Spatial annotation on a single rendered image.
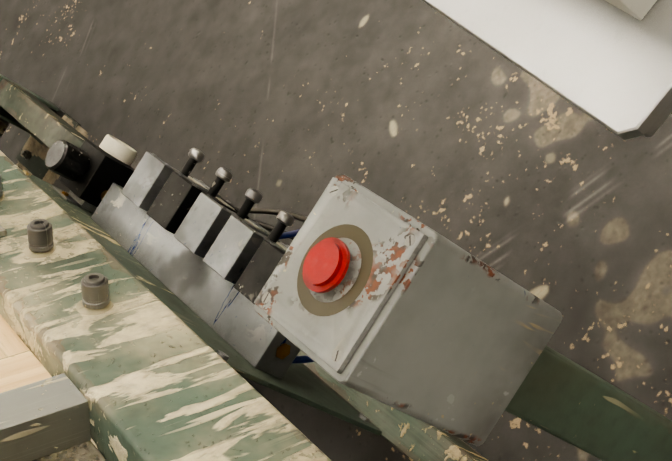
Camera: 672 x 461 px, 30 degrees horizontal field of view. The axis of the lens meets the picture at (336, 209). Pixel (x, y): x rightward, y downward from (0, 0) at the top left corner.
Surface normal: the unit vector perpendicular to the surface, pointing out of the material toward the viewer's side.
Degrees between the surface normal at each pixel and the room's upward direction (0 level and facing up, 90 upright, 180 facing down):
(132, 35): 0
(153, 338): 51
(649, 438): 90
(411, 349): 90
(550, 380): 90
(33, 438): 90
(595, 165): 0
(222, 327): 0
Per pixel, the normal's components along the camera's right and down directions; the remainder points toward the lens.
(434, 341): 0.56, 0.37
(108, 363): 0.02, -0.90
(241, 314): -0.63, -0.39
